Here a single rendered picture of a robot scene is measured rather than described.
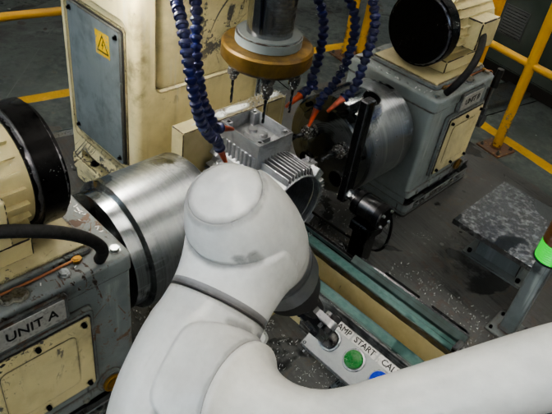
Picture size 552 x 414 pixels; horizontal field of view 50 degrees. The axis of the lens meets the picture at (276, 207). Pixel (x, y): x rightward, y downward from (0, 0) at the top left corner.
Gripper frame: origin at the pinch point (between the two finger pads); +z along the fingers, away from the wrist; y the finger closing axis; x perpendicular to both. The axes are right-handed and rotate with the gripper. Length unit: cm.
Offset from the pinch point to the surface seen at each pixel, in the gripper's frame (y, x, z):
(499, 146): 73, -171, 240
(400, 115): 31, -54, 35
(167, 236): 30.2, 5.1, -1.0
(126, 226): 34.3, 8.3, -5.7
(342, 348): -2.3, -0.2, 8.0
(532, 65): 74, -199, 194
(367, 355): -6.1, -2.0, 8.0
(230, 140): 47, -19, 14
